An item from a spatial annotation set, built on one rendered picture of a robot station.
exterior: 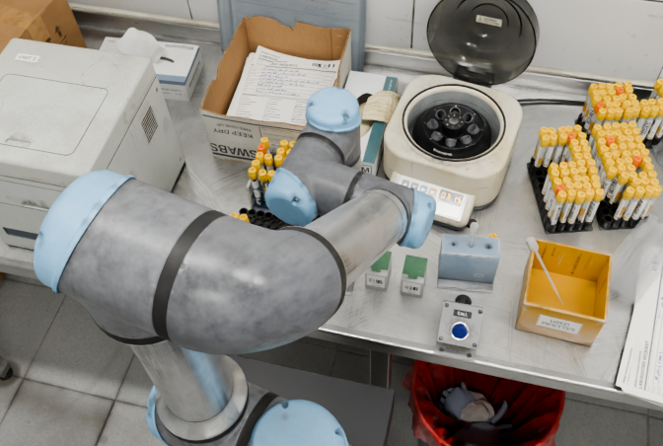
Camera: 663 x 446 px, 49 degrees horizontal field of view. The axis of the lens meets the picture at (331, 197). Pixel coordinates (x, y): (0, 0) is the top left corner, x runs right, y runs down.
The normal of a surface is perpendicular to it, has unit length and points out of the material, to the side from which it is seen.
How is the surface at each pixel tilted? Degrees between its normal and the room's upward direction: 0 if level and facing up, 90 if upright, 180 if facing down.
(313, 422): 9
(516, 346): 0
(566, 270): 90
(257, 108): 0
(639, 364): 0
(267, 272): 37
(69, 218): 22
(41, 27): 87
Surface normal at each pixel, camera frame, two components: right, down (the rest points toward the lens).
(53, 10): 0.95, 0.22
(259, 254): 0.51, -0.55
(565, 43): -0.24, 0.79
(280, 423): 0.06, -0.48
